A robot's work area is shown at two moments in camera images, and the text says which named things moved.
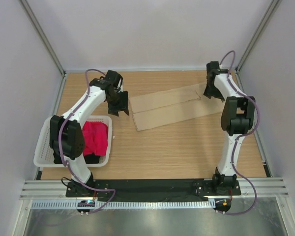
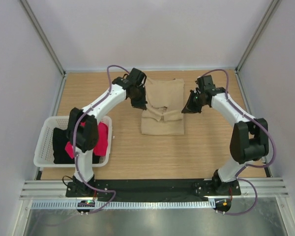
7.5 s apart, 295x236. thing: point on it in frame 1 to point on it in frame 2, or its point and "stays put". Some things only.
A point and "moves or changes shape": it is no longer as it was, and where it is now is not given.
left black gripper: x=123 y=105 to x=142 y=103
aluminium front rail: x=265 y=188 stays put
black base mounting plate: x=117 y=191 stays put
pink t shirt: x=95 y=138 stays put
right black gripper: x=208 y=93 to x=190 y=108
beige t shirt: x=173 y=106 moves or changes shape
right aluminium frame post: x=275 y=3 stays put
